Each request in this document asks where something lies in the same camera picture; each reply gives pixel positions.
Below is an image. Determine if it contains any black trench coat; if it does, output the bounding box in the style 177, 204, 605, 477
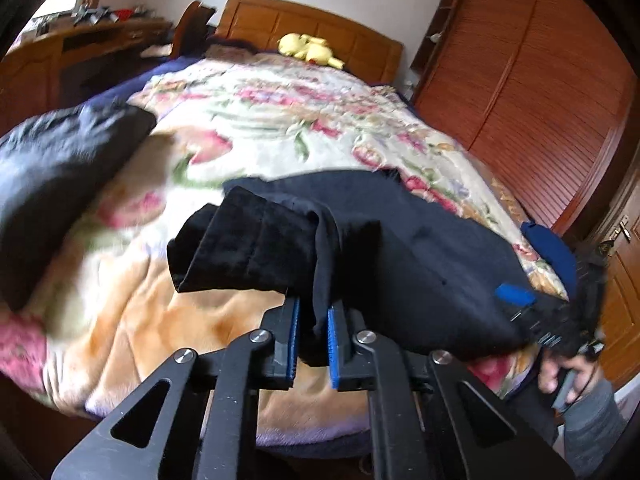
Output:
1, 101, 156, 311

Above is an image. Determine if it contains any brown louvered wardrobe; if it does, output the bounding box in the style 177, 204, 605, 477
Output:
414, 0, 639, 237

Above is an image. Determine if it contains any wooden headboard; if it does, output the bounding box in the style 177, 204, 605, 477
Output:
215, 0, 404, 84

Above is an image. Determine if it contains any grey sleeve forearm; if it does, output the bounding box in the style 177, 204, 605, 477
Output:
564, 379, 626, 479

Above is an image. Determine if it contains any floral bed blanket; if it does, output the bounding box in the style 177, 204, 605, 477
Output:
1, 49, 564, 417

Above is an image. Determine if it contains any wooden desk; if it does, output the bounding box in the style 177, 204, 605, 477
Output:
1, 18, 171, 133

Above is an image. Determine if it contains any black sweater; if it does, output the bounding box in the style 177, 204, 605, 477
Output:
167, 170, 529, 364

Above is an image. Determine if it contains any wooden door with handle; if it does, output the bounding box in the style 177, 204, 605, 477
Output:
589, 159, 639, 389

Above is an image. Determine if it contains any dark wooden chair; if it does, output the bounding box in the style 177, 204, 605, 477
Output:
169, 0, 216, 60

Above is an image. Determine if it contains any yellow plush toy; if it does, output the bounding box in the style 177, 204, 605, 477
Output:
278, 32, 345, 70

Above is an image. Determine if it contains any person's right hand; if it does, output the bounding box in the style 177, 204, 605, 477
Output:
538, 350, 603, 405

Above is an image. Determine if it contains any blue garment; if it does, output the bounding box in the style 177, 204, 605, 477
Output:
520, 221, 577, 299

